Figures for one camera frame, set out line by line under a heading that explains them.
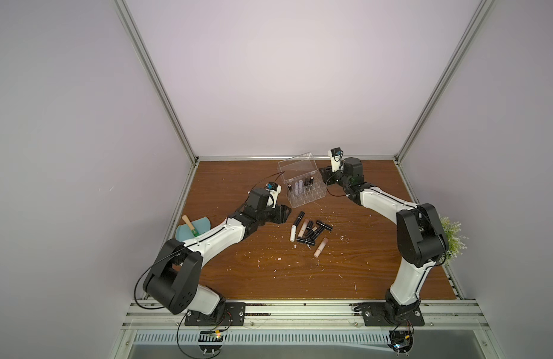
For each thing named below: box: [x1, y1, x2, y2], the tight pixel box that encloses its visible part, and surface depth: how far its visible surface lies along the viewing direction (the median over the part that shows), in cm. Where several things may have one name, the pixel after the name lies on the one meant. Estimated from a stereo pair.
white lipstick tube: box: [289, 224, 297, 243], surface depth 92 cm
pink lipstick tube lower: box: [313, 237, 329, 259], surface depth 89 cm
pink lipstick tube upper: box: [297, 218, 310, 238], surface depth 94 cm
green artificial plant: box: [439, 214, 470, 266], surface depth 74 cm
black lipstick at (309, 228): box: [304, 220, 314, 238], surface depth 94 cm
